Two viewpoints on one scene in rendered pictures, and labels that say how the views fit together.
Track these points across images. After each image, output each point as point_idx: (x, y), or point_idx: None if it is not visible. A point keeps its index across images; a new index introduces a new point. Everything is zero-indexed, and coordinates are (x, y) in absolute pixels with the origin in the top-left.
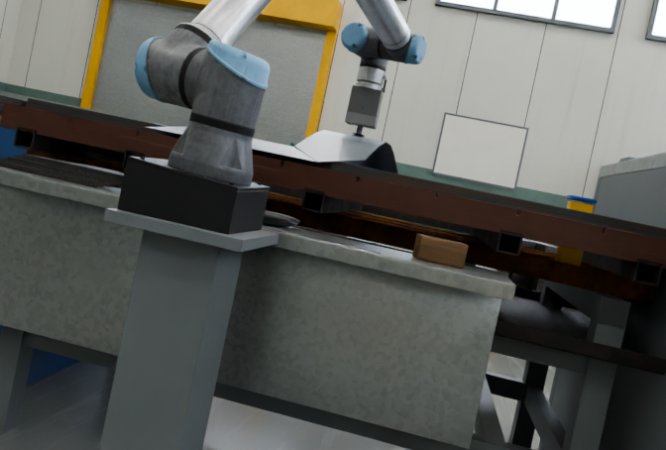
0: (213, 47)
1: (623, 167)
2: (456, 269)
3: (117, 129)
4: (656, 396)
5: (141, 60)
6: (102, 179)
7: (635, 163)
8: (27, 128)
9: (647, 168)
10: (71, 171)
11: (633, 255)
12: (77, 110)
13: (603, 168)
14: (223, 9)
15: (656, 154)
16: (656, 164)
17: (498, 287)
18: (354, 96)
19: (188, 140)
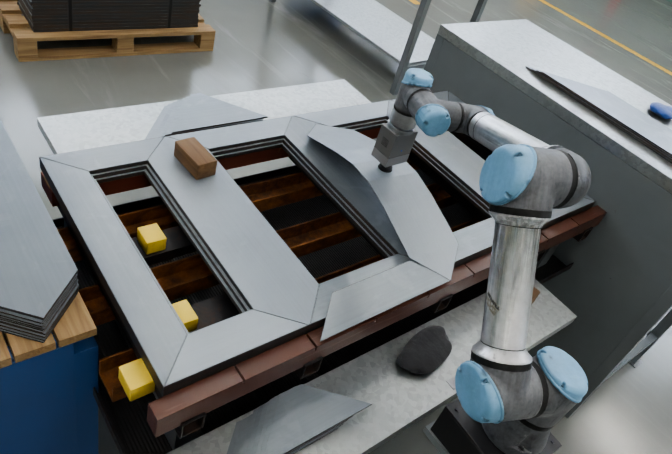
0: (573, 395)
1: (492, 65)
2: (540, 313)
3: (295, 358)
4: (558, 275)
5: (496, 418)
6: (336, 425)
7: (516, 79)
8: (195, 419)
9: (538, 101)
10: (309, 440)
11: (583, 230)
12: (230, 360)
13: (447, 30)
14: (528, 321)
15: (553, 100)
16: (554, 109)
17: (569, 322)
18: (396, 145)
19: (534, 442)
